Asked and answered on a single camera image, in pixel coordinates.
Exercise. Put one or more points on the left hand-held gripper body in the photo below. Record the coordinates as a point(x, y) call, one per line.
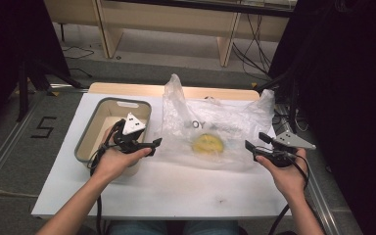
point(133, 124)

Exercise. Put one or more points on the grey-rimmed beige plastic bin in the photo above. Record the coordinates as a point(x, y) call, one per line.
point(94, 137)

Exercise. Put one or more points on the black metal stand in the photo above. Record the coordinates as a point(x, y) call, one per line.
point(292, 107)

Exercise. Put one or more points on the person's left hand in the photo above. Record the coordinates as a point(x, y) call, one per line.
point(117, 166)

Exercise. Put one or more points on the person's right hand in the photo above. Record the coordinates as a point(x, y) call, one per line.
point(287, 181)

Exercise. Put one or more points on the clear smiley plastic bag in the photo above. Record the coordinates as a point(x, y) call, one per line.
point(222, 130)

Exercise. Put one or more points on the light wooden desk frame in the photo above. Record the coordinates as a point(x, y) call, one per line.
point(163, 19)

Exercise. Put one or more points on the black tripod stand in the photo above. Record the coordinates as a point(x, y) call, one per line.
point(24, 88)

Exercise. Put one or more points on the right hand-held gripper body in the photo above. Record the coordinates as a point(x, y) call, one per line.
point(292, 141)

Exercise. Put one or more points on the black curtain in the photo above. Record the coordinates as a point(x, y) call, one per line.
point(349, 98)
point(9, 39)

